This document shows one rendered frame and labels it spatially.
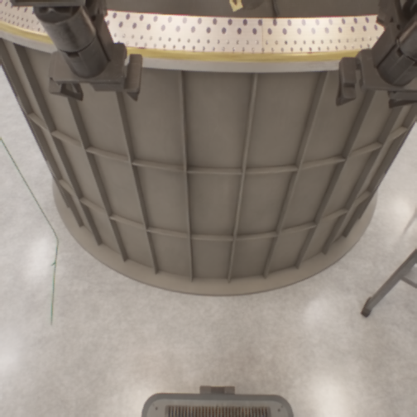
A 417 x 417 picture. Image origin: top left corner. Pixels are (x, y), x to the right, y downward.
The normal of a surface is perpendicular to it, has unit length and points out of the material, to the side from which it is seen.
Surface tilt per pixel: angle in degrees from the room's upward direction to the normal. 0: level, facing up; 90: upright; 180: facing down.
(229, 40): 43
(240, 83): 90
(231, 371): 0
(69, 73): 30
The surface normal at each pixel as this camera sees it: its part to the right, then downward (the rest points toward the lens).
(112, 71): 0.00, -0.20
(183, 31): -0.07, 0.03
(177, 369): 0.01, -0.66
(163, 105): -0.20, 0.73
